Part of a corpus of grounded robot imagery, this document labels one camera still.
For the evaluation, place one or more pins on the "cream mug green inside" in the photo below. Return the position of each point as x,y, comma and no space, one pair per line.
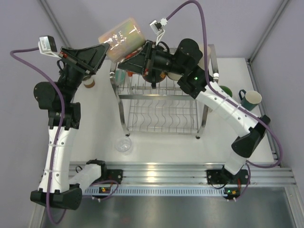
226,90

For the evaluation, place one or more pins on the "perforated cable duct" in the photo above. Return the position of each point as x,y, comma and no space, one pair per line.
156,191

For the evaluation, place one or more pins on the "aluminium frame post left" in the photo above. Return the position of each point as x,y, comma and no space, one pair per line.
53,20

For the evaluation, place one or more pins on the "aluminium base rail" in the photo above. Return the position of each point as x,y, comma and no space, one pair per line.
194,174

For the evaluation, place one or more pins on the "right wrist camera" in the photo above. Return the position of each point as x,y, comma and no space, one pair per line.
158,28

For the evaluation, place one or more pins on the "pink translucent tumbler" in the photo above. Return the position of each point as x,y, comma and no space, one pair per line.
123,39

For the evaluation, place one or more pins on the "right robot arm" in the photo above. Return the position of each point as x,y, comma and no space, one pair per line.
200,85

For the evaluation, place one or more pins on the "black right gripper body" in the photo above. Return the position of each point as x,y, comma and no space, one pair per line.
160,61

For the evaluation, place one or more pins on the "steel two-tier dish rack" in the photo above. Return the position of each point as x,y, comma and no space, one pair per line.
164,109

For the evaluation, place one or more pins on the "clear glass cup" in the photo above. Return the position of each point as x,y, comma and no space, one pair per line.
124,145

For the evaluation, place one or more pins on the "aluminium frame post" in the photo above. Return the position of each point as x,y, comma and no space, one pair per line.
53,20
269,29

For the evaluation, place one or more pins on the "aluminium frame post right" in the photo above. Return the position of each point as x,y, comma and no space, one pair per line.
269,29

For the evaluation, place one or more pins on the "beige paper cup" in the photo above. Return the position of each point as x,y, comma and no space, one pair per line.
201,63

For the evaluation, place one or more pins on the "dark teal mug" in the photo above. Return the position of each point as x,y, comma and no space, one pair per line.
250,99

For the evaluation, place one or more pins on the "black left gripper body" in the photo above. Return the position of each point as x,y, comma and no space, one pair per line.
70,78

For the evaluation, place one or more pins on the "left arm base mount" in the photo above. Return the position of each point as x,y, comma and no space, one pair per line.
113,175

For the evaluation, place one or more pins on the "steel cup cream brown sleeve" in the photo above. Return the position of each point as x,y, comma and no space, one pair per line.
174,76

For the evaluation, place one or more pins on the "black mug with orange print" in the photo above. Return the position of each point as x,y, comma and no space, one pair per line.
154,77

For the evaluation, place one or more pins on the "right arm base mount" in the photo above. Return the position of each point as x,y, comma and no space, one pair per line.
220,177

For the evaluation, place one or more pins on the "teal cup behind rack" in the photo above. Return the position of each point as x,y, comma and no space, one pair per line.
120,76

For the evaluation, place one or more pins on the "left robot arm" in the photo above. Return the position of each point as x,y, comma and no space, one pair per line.
56,189

